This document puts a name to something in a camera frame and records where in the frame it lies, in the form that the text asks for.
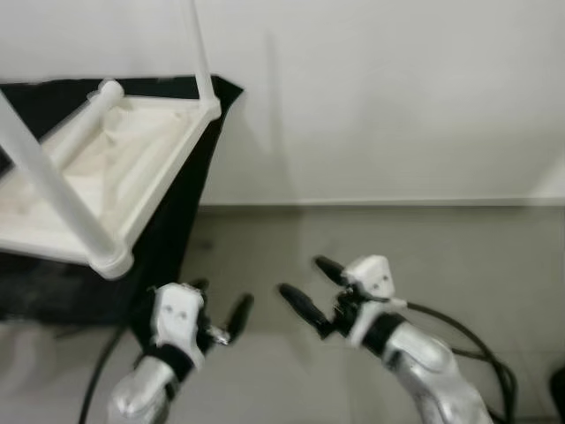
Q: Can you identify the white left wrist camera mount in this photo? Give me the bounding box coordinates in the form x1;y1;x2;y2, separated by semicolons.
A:
152;283;206;367

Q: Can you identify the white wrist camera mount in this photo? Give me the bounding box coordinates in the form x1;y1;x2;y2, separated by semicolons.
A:
340;256;407;347
152;283;206;367

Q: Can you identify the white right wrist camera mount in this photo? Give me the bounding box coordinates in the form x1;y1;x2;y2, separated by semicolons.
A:
340;256;407;347

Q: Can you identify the white plastic table leg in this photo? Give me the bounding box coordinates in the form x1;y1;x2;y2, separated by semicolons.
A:
40;79;126;169
0;87;120;266
181;0;220;111

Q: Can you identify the black tablecloth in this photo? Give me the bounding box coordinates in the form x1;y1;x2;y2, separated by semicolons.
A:
0;75;244;323

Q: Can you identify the white plastic table top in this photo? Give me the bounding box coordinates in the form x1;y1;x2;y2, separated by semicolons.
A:
0;93;223;282

